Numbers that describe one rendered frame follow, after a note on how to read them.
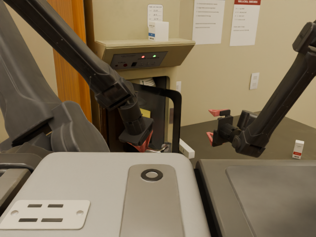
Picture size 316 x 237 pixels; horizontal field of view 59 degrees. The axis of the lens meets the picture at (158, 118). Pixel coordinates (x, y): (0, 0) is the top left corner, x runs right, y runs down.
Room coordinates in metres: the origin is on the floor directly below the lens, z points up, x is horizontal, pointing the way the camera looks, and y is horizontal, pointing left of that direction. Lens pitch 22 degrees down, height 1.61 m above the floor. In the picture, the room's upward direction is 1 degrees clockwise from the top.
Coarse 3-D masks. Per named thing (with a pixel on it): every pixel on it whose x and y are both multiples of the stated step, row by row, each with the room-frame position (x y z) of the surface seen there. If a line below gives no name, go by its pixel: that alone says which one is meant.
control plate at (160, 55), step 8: (120, 56) 0.88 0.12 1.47; (128, 56) 0.90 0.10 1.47; (136, 56) 0.91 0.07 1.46; (144, 56) 0.93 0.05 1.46; (152, 56) 0.94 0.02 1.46; (160, 56) 0.96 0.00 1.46; (112, 64) 0.90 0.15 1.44; (120, 64) 0.92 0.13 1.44; (128, 64) 0.93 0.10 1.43; (136, 64) 0.95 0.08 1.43; (144, 64) 0.97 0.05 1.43; (152, 64) 0.98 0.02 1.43
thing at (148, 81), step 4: (128, 80) 1.03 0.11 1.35; (132, 80) 1.03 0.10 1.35; (136, 80) 1.03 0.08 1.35; (140, 80) 1.04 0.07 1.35; (144, 80) 1.05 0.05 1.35; (148, 80) 1.06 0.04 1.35; (152, 80) 1.08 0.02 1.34; (144, 84) 1.04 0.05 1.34; (148, 84) 1.05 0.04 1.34; (152, 84) 1.07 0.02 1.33
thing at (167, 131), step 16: (144, 96) 0.83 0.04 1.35; (160, 96) 0.80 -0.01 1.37; (176, 96) 0.77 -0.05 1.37; (112, 112) 0.90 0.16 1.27; (160, 112) 0.80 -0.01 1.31; (176, 112) 0.77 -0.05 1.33; (112, 128) 0.90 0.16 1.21; (160, 128) 0.80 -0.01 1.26; (176, 128) 0.77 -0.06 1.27; (112, 144) 0.90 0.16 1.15; (128, 144) 0.86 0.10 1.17; (160, 144) 0.80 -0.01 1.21; (176, 144) 0.77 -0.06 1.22
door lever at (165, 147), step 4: (164, 144) 0.79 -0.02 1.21; (140, 148) 0.78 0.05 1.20; (148, 148) 0.77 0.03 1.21; (152, 148) 0.77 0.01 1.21; (164, 148) 0.77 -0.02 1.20; (168, 148) 0.78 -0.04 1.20; (148, 152) 0.76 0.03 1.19; (152, 152) 0.75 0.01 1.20; (156, 152) 0.75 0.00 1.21; (160, 152) 0.75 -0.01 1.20
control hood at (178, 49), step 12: (96, 48) 0.91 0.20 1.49; (108, 48) 0.84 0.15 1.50; (120, 48) 0.85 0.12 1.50; (132, 48) 0.88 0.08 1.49; (144, 48) 0.90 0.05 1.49; (156, 48) 0.92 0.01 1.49; (168, 48) 0.94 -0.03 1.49; (180, 48) 0.97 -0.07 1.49; (108, 60) 0.88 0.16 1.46; (168, 60) 1.00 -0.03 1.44; (180, 60) 1.03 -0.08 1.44
